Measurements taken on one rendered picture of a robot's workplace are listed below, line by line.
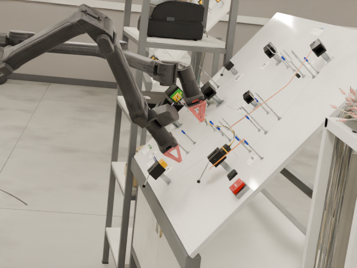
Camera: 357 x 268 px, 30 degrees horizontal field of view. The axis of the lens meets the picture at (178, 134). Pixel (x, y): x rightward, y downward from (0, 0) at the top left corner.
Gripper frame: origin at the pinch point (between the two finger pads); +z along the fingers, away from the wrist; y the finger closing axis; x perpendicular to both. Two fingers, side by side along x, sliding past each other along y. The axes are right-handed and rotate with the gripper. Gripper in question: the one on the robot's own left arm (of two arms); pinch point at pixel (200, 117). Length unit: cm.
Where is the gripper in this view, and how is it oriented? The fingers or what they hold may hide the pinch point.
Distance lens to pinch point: 241.1
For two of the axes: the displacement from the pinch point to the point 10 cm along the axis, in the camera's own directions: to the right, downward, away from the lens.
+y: -1.5, -3.1, 9.4
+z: 3.1, 8.9, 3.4
